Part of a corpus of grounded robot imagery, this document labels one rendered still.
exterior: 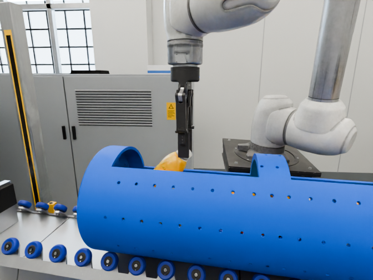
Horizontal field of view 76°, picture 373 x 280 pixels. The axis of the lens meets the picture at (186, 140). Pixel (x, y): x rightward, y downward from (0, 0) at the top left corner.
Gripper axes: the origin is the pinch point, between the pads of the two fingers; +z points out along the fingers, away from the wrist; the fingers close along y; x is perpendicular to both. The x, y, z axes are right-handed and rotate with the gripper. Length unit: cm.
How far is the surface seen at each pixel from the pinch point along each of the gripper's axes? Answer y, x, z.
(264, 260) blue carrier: 19.0, 20.1, 18.9
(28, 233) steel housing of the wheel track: 5, -51, 31
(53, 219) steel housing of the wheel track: -3, -49, 31
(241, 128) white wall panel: -266, 27, 46
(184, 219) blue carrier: 19.0, 3.5, 11.4
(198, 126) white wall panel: -260, -32, 43
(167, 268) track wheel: 15.5, -1.3, 27.3
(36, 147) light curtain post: -27, -73, 12
